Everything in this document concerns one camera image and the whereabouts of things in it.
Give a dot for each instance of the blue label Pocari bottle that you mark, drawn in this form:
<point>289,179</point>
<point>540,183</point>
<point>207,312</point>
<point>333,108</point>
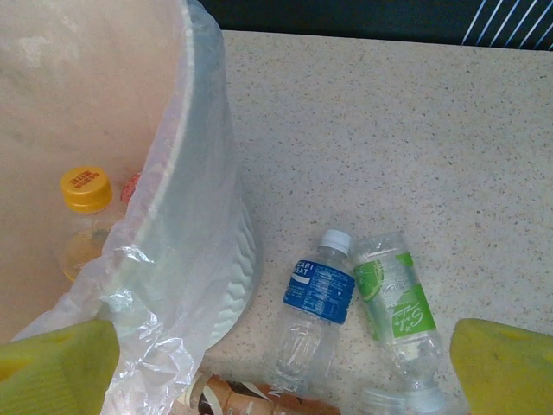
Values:
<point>317,289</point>

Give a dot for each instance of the orange label yellow cap bottle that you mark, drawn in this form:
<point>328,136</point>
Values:
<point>86,186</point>

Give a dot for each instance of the clear unlabelled plastic bottle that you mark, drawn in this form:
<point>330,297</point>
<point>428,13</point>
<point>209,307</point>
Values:
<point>382,402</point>

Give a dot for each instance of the red label red cap bottle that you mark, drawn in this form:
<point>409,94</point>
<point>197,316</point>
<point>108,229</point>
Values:
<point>129,188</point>

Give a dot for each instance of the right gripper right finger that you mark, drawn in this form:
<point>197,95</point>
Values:
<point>505,372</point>

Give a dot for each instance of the white bin with plastic liner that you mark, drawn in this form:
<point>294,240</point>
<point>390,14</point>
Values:
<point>164,302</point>

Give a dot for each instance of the brown label coffee bottle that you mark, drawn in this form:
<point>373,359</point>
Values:
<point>242,397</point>

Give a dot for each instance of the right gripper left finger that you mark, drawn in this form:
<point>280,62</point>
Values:
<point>56,372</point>

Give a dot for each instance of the white plastic waste bin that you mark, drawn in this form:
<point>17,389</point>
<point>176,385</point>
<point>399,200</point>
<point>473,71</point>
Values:
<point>242,298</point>

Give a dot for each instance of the green label clear bottle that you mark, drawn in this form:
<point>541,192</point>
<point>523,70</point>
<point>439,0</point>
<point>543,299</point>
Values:
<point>397,298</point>

